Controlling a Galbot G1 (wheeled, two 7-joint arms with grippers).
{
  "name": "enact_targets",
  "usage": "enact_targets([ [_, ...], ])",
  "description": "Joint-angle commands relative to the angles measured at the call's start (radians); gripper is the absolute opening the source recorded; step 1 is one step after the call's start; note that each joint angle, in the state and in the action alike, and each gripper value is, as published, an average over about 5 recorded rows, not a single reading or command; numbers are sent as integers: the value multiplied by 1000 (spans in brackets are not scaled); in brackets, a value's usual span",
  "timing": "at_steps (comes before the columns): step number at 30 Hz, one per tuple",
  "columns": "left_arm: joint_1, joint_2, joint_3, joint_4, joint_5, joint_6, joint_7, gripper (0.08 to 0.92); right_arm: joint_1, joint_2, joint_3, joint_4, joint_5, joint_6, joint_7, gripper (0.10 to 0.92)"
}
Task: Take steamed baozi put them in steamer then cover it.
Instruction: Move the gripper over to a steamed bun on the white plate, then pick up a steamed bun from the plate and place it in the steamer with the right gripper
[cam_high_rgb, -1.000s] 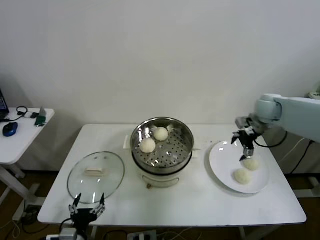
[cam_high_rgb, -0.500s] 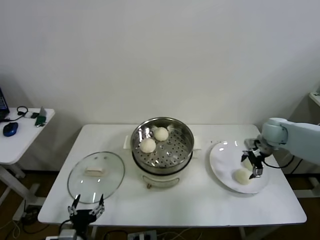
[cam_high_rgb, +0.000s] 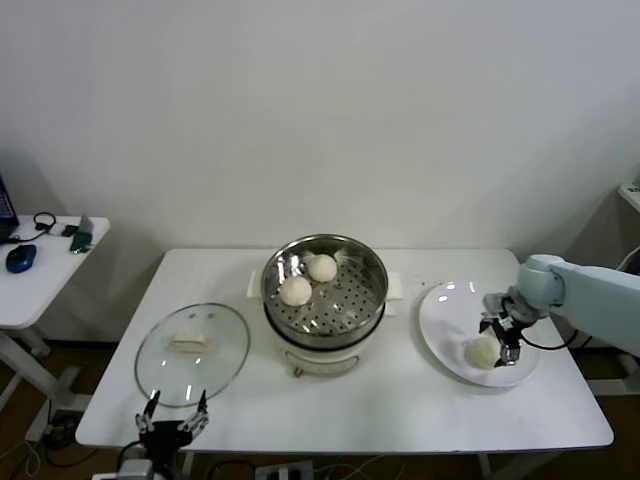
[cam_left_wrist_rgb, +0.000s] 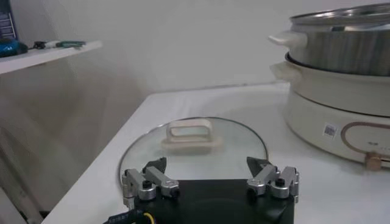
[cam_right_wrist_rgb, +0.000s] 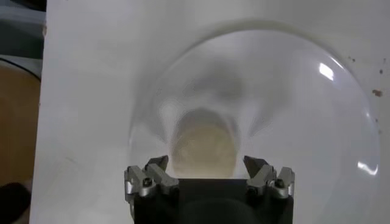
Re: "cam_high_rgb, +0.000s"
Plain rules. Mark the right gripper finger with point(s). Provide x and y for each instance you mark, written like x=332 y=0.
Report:
x=511 y=355
x=487 y=324

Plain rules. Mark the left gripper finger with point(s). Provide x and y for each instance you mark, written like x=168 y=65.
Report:
x=154 y=401
x=203 y=401

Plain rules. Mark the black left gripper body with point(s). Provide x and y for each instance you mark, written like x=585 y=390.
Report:
x=165 y=434

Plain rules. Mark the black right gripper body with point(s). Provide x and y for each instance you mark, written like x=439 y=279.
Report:
x=509 y=327

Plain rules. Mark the white steamed baozi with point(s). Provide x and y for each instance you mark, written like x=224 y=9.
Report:
x=321 y=267
x=296 y=291
x=481 y=352

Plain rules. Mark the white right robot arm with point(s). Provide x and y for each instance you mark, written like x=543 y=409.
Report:
x=590 y=295

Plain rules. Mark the perforated stainless steel steamer basket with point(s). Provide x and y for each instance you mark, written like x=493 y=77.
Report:
x=340 y=305

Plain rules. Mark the large white plate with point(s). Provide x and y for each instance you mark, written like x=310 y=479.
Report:
x=445 y=325

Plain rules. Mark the white floor power strip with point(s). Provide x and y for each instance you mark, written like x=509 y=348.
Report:
x=285 y=471

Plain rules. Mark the white desk foot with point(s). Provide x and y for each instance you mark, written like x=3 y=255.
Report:
x=627 y=375

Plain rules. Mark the white electric cooking pot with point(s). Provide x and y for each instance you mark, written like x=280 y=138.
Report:
x=320 y=360

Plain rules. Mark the white side table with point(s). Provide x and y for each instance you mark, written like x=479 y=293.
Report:
x=45 y=285

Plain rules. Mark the green and grey gadget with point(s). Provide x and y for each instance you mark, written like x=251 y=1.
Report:
x=81 y=237

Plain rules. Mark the small black device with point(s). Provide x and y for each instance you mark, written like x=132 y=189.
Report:
x=70 y=230

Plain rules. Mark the blue computer mouse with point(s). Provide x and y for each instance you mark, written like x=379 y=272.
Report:
x=21 y=258

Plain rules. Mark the small white device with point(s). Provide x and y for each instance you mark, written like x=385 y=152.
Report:
x=57 y=231

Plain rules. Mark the dark laptop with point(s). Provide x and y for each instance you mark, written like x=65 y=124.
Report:
x=6 y=210

